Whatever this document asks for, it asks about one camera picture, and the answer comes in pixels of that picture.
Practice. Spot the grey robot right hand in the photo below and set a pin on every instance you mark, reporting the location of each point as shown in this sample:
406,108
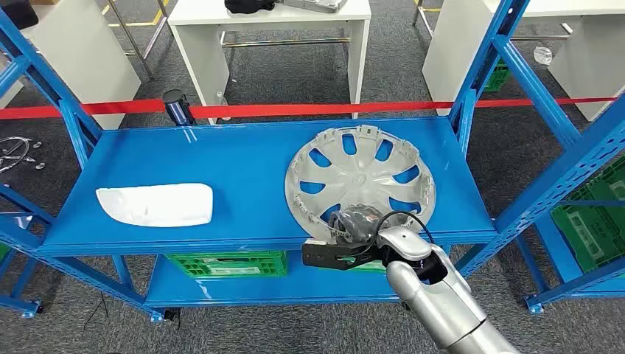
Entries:
356,222

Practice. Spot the silver plastic wheel hubcap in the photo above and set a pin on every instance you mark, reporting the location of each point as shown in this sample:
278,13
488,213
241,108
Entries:
356,181

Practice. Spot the blue metal shelf rack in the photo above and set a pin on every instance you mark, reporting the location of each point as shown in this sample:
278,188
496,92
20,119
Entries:
244,166
19,304
556,259

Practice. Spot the white mirror cover part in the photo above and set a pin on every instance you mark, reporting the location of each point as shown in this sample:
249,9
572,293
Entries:
156,205

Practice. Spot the grey flat part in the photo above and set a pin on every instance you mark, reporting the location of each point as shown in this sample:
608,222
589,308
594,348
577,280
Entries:
317,4

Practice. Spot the red barrier tape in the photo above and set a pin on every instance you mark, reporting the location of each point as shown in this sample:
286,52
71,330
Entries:
293,110

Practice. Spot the black bag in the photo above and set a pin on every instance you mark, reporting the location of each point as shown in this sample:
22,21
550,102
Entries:
249,5

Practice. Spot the clear plastic bottle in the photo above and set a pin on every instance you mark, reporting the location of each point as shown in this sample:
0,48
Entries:
543,55

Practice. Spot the white table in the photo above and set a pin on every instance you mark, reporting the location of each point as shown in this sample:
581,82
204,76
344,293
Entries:
83,58
195,14
591,58

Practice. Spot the chrome car emblem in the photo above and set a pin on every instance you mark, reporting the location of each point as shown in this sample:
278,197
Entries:
12,146

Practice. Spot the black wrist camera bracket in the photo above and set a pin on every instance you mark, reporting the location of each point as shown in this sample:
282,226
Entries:
359,255

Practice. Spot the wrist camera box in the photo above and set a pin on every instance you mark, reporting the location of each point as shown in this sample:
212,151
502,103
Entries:
320,255

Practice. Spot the black barrier post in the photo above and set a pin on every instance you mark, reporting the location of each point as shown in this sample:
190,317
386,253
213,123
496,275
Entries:
175,110

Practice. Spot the stainless table frame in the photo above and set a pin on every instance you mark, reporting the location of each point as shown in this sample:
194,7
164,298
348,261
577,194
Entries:
132,44

